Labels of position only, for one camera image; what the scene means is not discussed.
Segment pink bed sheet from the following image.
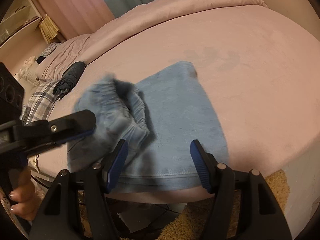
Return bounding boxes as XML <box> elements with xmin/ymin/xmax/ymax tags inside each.
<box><xmin>39</xmin><ymin>5</ymin><xmax>319</xmax><ymax>204</ymax></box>

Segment left hand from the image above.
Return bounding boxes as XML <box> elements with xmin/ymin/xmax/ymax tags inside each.
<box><xmin>9</xmin><ymin>166</ymin><xmax>42</xmax><ymax>222</ymax></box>

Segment brown shaggy rug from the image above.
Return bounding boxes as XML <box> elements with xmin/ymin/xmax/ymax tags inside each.
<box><xmin>77</xmin><ymin>169</ymin><xmax>291</xmax><ymax>240</ymax></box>

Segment straw yellow hanging item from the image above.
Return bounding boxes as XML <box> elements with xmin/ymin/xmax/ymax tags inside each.
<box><xmin>39</xmin><ymin>15</ymin><xmax>60</xmax><ymax>44</ymax></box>

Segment pink pillow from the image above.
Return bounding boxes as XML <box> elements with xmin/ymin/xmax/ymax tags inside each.
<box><xmin>35</xmin><ymin>34</ymin><xmax>91</xmax><ymax>81</ymax></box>

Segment white plush toy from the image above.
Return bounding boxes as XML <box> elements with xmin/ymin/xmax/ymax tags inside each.
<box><xmin>14</xmin><ymin>56</ymin><xmax>36</xmax><ymax>81</ymax></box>

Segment pink folded duvet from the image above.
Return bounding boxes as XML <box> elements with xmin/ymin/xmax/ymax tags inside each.
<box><xmin>77</xmin><ymin>0</ymin><xmax>267</xmax><ymax>64</ymax></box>

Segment dark rolled clothing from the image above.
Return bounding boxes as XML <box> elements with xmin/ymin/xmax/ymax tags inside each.
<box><xmin>53</xmin><ymin>61</ymin><xmax>86</xmax><ymax>100</ymax></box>

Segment pink curtain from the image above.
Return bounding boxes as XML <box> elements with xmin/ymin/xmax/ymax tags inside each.
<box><xmin>33</xmin><ymin>0</ymin><xmax>116</xmax><ymax>39</ymax></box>

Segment light blue denim pants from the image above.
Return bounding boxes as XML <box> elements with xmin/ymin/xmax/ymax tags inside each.
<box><xmin>67</xmin><ymin>61</ymin><xmax>229</xmax><ymax>193</ymax></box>

